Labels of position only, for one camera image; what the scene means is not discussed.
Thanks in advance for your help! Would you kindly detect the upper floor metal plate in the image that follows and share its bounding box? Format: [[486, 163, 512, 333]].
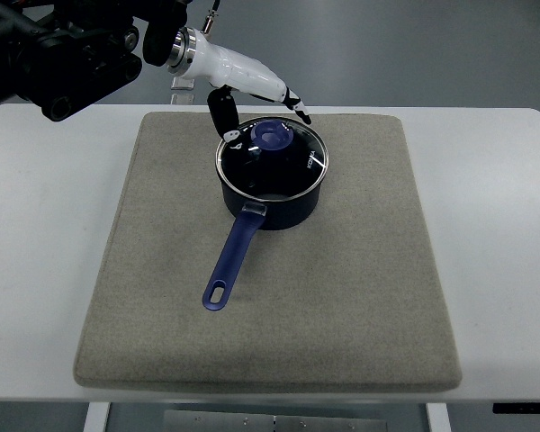
[[170, 76, 194, 91]]

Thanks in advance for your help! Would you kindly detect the right white table leg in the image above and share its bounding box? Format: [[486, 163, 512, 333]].
[[426, 403, 453, 432]]

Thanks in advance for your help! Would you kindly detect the grey metal base plate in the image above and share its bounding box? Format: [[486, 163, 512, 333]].
[[162, 409, 388, 432]]

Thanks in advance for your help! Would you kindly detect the beige fabric mat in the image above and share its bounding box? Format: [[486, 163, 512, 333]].
[[73, 112, 462, 393]]

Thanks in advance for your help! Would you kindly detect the dark blue saucepan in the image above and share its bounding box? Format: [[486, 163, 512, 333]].
[[202, 169, 320, 311]]

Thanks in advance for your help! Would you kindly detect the floor metal plate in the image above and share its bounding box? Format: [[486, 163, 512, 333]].
[[170, 76, 194, 91], [170, 93, 194, 105]]

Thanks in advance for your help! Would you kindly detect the white table leg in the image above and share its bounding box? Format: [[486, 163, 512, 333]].
[[83, 402, 111, 432], [426, 403, 453, 432]]

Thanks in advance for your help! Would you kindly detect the lower floor metal plate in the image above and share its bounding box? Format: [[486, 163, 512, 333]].
[[170, 93, 194, 105]]

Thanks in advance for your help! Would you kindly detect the glass pot lid blue knob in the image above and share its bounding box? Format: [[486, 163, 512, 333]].
[[216, 117, 329, 202]]

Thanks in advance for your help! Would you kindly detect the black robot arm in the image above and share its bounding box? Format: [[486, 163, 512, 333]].
[[0, 1, 188, 122]]

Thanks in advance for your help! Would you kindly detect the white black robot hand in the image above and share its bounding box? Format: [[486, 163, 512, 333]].
[[186, 29, 311, 143]]

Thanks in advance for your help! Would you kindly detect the black table control panel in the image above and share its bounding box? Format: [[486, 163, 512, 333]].
[[492, 402, 540, 415]]

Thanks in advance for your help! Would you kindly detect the left white table leg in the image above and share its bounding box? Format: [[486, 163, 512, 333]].
[[83, 402, 111, 432]]

